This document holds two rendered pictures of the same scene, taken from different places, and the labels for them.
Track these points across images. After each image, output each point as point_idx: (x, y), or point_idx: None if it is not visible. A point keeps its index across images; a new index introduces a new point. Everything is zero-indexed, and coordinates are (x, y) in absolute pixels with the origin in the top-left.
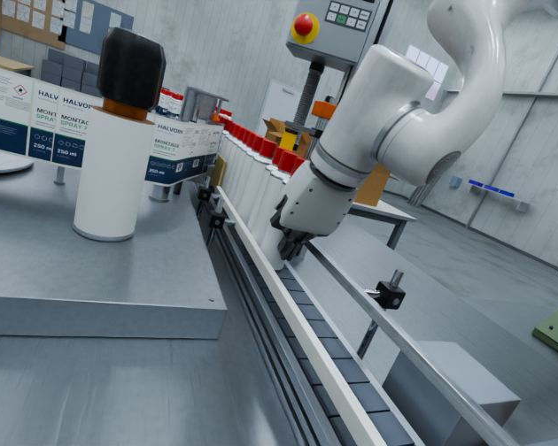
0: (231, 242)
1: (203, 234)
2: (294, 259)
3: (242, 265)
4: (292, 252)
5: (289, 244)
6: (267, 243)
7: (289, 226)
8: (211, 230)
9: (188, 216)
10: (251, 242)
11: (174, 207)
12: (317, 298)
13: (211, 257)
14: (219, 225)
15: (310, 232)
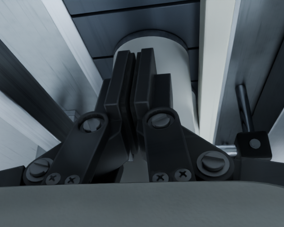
0: (220, 106)
1: (227, 122)
2: (62, 109)
3: (233, 38)
4: (124, 75)
5: (151, 102)
6: (189, 106)
7: (251, 192)
8: (253, 126)
9: (278, 145)
10: (217, 107)
11: None
12: None
13: (239, 73)
14: (248, 139)
15: (79, 186)
